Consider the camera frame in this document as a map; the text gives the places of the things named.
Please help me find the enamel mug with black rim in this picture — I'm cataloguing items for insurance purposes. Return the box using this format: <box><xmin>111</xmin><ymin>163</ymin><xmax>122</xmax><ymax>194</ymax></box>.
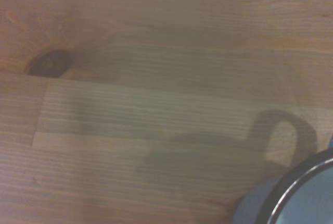
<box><xmin>232</xmin><ymin>133</ymin><xmax>333</xmax><ymax>224</ymax></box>

